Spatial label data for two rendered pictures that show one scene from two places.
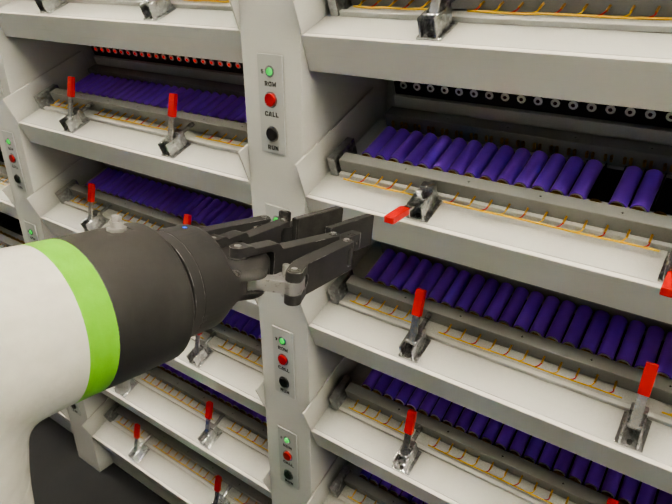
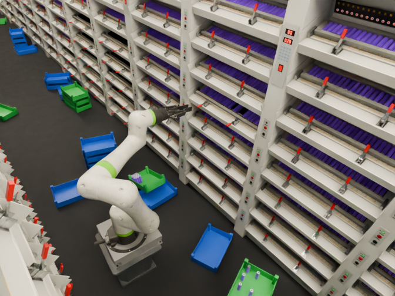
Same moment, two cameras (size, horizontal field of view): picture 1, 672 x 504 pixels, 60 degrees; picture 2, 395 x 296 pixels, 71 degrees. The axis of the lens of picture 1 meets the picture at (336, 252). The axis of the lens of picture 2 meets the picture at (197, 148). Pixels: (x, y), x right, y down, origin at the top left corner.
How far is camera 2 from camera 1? 1.25 m
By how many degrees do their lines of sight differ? 17
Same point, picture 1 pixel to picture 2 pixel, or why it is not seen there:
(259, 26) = (183, 66)
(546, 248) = (220, 115)
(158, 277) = (160, 114)
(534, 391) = (220, 138)
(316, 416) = (188, 138)
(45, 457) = not seen: hidden behind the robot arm
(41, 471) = not seen: hidden behind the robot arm
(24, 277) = (148, 114)
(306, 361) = (187, 127)
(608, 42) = (227, 88)
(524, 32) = (219, 82)
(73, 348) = (151, 120)
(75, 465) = not seen: hidden behind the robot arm
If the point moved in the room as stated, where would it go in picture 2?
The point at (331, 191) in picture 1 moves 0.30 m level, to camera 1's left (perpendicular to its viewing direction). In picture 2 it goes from (193, 97) to (152, 90)
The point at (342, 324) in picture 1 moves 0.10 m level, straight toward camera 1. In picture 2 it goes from (193, 121) to (190, 128)
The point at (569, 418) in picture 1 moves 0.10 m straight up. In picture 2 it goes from (223, 143) to (224, 131)
